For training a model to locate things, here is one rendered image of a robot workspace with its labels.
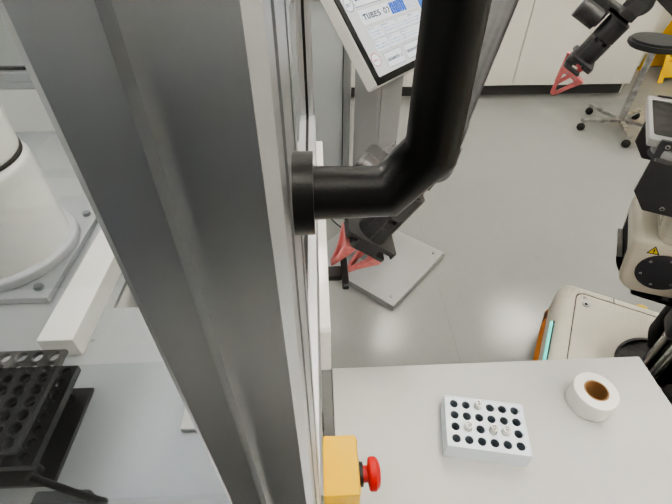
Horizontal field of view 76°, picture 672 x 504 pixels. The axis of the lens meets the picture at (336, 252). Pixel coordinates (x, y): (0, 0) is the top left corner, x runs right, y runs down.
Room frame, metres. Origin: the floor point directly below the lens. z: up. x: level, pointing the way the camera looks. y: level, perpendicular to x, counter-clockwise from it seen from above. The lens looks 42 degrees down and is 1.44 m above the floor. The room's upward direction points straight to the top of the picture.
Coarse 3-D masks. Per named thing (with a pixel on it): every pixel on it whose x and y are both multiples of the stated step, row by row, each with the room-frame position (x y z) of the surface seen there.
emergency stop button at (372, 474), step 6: (372, 456) 0.23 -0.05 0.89; (372, 462) 0.22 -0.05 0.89; (378, 462) 0.22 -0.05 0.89; (366, 468) 0.22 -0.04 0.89; (372, 468) 0.21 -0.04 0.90; (378, 468) 0.21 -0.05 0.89; (366, 474) 0.21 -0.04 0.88; (372, 474) 0.21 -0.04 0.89; (378, 474) 0.21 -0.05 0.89; (366, 480) 0.20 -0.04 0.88; (372, 480) 0.20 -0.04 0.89; (378, 480) 0.20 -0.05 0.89; (372, 486) 0.20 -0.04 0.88; (378, 486) 0.20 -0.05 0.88
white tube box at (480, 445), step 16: (448, 400) 0.36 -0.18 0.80; (464, 400) 0.36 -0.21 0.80; (448, 416) 0.33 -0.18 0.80; (464, 416) 0.34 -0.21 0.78; (480, 416) 0.33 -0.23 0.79; (496, 416) 0.33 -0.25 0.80; (512, 416) 0.33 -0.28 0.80; (448, 432) 0.30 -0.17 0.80; (464, 432) 0.30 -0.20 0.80; (480, 432) 0.31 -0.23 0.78; (512, 432) 0.30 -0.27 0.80; (448, 448) 0.28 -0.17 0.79; (464, 448) 0.28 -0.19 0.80; (480, 448) 0.28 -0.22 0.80; (496, 448) 0.28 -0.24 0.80; (512, 448) 0.28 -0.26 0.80; (528, 448) 0.28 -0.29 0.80; (512, 464) 0.27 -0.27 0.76
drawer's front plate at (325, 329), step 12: (324, 228) 0.64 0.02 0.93; (324, 240) 0.61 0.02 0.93; (324, 252) 0.57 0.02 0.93; (324, 264) 0.54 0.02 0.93; (324, 276) 0.51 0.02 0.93; (324, 288) 0.48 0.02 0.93; (324, 300) 0.46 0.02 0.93; (324, 312) 0.43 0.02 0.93; (324, 324) 0.41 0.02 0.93; (324, 336) 0.40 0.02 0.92; (324, 348) 0.40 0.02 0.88; (324, 360) 0.40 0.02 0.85
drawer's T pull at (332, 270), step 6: (342, 264) 0.56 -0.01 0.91; (330, 270) 0.54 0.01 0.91; (336, 270) 0.54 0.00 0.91; (342, 270) 0.54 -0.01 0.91; (330, 276) 0.53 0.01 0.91; (336, 276) 0.53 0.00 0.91; (342, 276) 0.53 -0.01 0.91; (348, 276) 0.53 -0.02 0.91; (342, 282) 0.51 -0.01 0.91; (348, 282) 0.51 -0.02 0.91; (348, 288) 0.51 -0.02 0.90
